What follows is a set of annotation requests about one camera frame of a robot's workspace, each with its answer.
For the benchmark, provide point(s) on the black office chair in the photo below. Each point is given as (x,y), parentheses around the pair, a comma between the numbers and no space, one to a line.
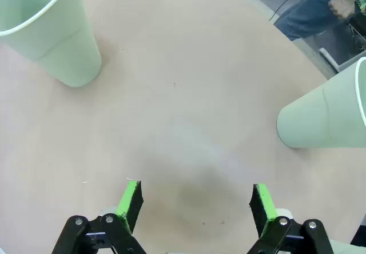
(351,39)

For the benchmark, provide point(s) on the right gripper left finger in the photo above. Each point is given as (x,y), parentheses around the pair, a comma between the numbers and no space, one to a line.
(128,208)

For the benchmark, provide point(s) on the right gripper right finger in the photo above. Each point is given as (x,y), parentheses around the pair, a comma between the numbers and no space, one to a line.
(264,208)

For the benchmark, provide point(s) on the light green plastic cup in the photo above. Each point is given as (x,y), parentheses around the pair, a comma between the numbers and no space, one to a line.
(65,51)
(320,116)

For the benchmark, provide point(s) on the person's left hand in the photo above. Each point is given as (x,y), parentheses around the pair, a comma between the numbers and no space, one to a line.
(340,5)

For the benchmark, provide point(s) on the person in floral shirt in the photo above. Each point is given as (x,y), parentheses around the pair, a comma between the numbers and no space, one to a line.
(303,13)

